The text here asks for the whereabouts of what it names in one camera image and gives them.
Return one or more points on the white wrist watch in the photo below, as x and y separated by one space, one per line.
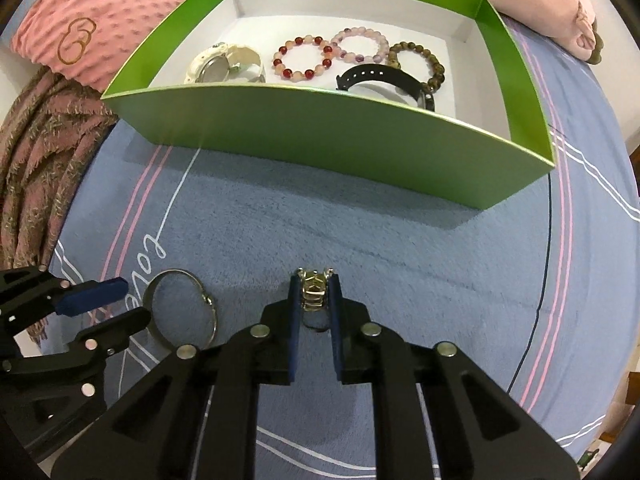
240 57

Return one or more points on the pink plush pillow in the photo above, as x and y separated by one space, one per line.
540 0

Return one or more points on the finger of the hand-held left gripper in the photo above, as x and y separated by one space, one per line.
90 296
120 327

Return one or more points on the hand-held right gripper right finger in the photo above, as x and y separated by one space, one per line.
335 345

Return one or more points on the blue striped bed sheet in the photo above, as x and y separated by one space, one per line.
400 270

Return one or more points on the pink dotted blanket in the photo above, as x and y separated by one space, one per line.
125 5

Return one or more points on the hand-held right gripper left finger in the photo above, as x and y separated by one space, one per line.
294 340

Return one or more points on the silver bangle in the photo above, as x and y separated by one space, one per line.
213 320

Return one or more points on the green cardboard box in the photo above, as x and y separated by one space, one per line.
350 150

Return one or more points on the pink woven scarf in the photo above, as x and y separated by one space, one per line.
40 160

